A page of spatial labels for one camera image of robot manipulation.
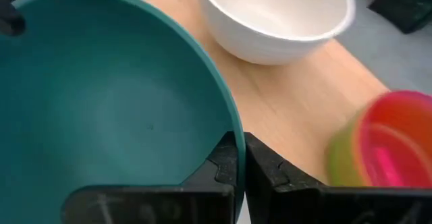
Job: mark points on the wooden board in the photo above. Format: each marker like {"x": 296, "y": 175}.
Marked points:
{"x": 287, "y": 116}

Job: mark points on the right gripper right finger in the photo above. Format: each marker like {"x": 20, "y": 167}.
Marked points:
{"x": 287, "y": 203}

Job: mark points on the white bowl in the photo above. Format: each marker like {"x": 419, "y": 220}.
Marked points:
{"x": 270, "y": 31}

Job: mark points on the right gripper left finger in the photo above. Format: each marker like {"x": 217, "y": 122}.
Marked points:
{"x": 202, "y": 203}

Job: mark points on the black computer tower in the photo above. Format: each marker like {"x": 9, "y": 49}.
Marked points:
{"x": 405, "y": 4}

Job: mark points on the teal plastic bowl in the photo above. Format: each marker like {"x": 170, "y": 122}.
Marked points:
{"x": 101, "y": 99}

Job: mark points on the pink plastic bowl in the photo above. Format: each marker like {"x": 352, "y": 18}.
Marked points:
{"x": 398, "y": 143}

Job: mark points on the green plastic bowl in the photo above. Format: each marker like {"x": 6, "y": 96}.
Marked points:
{"x": 339, "y": 160}

